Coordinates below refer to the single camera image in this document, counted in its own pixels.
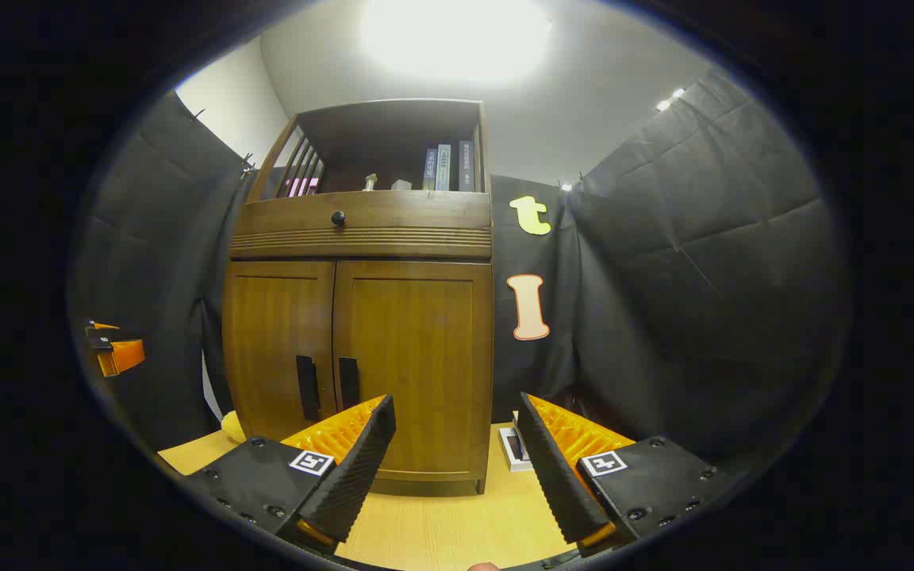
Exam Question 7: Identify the wooden shoe cabinet door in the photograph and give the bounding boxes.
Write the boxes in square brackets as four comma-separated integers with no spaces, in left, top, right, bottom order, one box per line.
[223,262,339,443]
[333,260,494,483]

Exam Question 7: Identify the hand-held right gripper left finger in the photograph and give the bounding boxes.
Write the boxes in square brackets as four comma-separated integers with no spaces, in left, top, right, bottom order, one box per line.
[182,394,397,556]

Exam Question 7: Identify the black backdrop cloth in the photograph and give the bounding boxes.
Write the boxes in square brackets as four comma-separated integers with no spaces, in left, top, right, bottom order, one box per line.
[68,67,854,469]

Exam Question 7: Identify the wooden double-door shoe cabinet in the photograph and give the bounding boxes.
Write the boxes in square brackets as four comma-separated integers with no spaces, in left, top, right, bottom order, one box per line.
[221,98,496,497]

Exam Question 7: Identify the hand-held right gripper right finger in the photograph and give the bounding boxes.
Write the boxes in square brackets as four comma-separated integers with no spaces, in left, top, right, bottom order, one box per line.
[517,392,743,558]

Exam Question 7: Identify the flat white box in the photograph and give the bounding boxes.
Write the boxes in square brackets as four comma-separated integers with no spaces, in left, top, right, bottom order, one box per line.
[498,411,536,473]

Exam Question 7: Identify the large ceiling light panel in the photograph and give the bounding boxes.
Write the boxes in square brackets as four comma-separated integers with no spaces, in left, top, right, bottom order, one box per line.
[359,0,553,80]

